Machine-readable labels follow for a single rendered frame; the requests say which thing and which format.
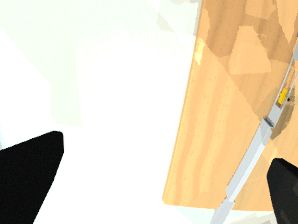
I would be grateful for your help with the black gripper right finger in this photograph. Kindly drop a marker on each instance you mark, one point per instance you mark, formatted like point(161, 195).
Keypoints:
point(282, 179)

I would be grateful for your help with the light wooden board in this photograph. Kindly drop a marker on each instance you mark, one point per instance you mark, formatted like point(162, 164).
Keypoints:
point(242, 51)

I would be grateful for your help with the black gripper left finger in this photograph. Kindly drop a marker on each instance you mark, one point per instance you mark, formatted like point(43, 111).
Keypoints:
point(27, 171)

